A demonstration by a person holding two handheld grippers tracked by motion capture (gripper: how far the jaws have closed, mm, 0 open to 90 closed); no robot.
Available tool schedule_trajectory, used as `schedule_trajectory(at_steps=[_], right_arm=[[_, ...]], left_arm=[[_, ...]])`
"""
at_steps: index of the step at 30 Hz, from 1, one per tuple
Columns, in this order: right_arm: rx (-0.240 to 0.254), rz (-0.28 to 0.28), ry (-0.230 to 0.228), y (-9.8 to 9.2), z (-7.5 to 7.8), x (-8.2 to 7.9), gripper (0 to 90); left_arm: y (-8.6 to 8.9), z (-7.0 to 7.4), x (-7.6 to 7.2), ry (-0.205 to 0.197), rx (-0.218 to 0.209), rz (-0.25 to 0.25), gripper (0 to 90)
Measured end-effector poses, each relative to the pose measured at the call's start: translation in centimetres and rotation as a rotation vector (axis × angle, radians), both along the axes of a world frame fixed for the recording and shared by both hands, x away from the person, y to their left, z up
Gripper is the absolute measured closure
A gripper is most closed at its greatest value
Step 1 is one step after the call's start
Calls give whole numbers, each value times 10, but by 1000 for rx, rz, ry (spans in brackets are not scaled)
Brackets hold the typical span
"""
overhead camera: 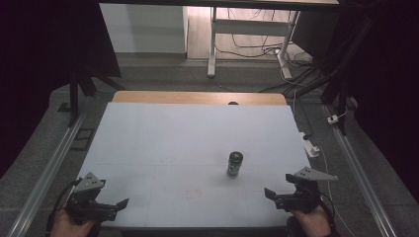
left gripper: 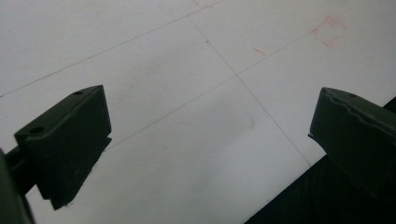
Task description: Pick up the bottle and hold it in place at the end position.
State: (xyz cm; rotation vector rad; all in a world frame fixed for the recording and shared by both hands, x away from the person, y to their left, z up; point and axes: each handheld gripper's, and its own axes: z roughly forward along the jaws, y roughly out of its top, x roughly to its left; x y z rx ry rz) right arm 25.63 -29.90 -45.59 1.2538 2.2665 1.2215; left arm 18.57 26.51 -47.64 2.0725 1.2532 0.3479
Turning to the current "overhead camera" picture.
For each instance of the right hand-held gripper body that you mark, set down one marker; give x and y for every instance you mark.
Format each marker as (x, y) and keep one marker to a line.
(304, 199)

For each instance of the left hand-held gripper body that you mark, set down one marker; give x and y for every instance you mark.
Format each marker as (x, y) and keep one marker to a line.
(86, 199)

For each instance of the dark jar with black lid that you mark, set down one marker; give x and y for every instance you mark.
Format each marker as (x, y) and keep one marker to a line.
(234, 164)

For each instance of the person's right hand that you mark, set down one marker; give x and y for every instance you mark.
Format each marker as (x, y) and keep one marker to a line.
(314, 222)

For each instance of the person's left hand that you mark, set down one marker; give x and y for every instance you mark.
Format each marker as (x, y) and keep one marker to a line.
(67, 227)

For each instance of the white power strip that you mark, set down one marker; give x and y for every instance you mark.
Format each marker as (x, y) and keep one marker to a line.
(309, 146)

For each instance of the small white adapter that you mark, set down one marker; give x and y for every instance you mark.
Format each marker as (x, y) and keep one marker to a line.
(333, 119)

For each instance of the white table mat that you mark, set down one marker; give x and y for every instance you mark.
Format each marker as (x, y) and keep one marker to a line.
(184, 148)

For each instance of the black metal stand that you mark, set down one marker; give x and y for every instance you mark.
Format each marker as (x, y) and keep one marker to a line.
(74, 98)
(339, 85)

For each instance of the small black round object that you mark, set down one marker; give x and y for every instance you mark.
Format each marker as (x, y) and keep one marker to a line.
(233, 103)

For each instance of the wooden table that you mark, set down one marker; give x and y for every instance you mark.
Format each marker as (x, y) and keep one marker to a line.
(184, 97)

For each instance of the black curtain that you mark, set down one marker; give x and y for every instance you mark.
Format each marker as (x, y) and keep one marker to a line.
(42, 65)
(388, 82)

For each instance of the aluminium rail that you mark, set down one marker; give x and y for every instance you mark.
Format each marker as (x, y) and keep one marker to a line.
(359, 174)
(46, 174)

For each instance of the black rectangular floor frame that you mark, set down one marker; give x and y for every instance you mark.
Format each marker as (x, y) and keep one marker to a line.
(83, 139)

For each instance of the white desk frame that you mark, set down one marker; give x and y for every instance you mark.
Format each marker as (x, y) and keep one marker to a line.
(250, 27)

